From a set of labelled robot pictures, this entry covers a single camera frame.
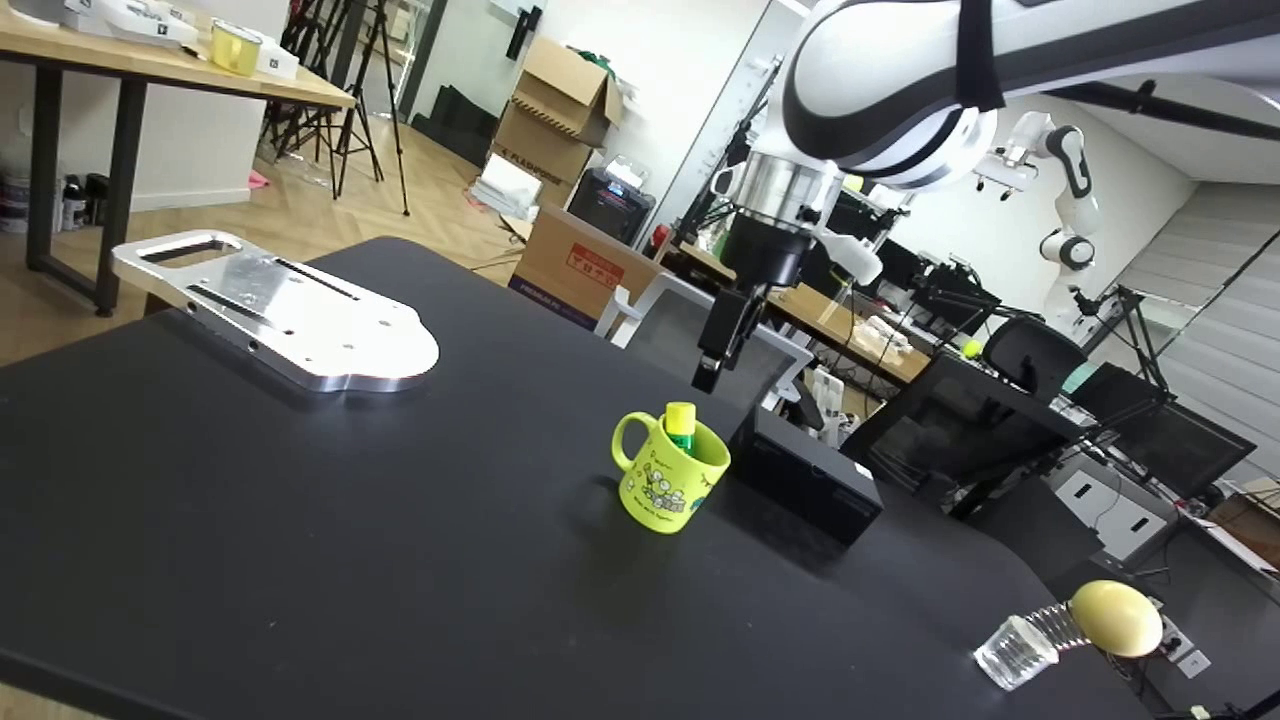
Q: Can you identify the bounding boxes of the black rectangular box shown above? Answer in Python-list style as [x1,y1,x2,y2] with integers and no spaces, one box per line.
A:
[726,412,883,554]

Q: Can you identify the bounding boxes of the wooden side table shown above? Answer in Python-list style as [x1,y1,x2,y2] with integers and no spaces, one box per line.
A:
[0,6,351,318]

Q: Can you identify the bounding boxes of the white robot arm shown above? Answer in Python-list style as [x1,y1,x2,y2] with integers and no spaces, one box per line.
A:
[692,0,1280,394]

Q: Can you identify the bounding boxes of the black camera tripod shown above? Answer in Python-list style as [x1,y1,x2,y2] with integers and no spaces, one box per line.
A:
[264,0,408,195]

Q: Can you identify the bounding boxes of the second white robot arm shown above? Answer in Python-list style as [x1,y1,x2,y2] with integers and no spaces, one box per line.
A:
[976,112,1099,271]

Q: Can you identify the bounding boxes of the yellow-green cartoon mug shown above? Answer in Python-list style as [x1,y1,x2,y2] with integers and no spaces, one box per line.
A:
[608,412,732,536]

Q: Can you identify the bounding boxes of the black monitor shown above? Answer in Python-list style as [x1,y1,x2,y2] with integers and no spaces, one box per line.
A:
[838,358,1079,519]

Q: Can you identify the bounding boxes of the brown cardboard box on floor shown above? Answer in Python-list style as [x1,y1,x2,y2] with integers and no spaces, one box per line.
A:
[508,209,660,327]

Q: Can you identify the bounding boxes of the yellow dome lamp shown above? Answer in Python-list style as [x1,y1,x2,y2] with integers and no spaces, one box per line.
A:
[1068,580,1165,660]

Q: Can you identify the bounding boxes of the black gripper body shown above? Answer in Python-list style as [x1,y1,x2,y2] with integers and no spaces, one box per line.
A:
[699,213,806,366]

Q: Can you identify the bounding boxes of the stacked cardboard boxes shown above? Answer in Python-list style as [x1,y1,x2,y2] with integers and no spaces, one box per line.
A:
[490,36,625,184]

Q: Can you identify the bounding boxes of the green yellow glue stick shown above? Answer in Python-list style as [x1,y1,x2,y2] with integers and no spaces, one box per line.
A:
[664,400,696,453]

